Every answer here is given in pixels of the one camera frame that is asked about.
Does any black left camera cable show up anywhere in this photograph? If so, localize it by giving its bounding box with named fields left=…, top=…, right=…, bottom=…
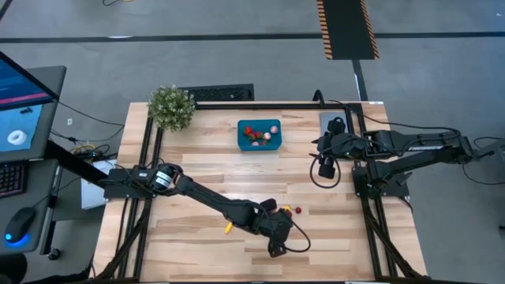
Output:
left=282, top=220, right=312, bottom=254

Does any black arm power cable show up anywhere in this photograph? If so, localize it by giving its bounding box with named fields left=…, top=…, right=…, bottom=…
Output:
left=313, top=89, right=470, bottom=137

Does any black keyboard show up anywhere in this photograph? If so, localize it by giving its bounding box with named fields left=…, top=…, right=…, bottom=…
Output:
left=0, top=160, right=28, bottom=198

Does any grey computer desk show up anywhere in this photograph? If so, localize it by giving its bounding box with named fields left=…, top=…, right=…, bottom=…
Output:
left=0, top=65, right=68, bottom=257

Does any black hazard-striped floor mat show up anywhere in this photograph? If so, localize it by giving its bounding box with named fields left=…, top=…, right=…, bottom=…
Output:
left=316, top=0, right=380, bottom=61

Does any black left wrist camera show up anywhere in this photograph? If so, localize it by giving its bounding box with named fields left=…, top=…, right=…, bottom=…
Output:
left=267, top=241, right=288, bottom=259

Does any green plant in black pot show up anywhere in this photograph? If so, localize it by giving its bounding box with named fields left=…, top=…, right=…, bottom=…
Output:
left=148, top=84, right=197, bottom=133

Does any black computer mouse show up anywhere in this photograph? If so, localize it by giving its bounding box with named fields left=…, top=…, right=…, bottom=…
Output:
left=3, top=207, right=37, bottom=245

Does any black right camera cable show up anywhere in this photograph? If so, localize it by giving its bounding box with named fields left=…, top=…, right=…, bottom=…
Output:
left=309, top=153, right=342, bottom=189

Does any yellow cable coil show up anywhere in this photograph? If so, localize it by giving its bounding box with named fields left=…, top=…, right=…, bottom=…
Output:
left=70, top=143, right=99, bottom=157

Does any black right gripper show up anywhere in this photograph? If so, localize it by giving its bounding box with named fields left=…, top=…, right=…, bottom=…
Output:
left=310, top=132, right=371, bottom=159

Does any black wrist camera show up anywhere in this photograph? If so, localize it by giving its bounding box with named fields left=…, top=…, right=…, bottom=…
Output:
left=318, top=155, right=336, bottom=180
left=267, top=241, right=288, bottom=259

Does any black perforated panel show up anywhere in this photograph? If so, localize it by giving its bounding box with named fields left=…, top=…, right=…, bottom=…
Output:
left=177, top=83, right=256, bottom=103

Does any teal plastic container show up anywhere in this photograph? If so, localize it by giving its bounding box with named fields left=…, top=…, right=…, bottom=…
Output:
left=236, top=118, right=283, bottom=152

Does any computer monitor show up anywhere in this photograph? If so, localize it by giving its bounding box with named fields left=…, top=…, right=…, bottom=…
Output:
left=0, top=50, right=60, bottom=163

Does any grey flat lid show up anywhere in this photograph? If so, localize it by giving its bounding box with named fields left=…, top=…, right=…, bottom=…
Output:
left=319, top=111, right=349, bottom=137

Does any black upright frame post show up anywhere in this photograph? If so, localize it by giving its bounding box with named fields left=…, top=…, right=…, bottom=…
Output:
left=43, top=140, right=119, bottom=189

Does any white box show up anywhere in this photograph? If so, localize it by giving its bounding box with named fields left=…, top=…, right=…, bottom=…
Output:
left=80, top=159, right=119, bottom=211

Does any black floor cable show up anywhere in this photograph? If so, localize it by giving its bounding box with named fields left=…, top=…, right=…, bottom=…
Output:
left=58, top=101, right=125, bottom=128

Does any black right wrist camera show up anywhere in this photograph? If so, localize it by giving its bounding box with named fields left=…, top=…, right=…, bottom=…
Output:
left=318, top=155, right=336, bottom=180

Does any black camera cable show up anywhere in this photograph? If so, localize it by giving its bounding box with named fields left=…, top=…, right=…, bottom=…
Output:
left=309, top=153, right=342, bottom=189
left=282, top=220, right=312, bottom=254

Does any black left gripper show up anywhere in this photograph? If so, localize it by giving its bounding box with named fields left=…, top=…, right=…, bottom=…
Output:
left=253, top=198, right=295, bottom=245

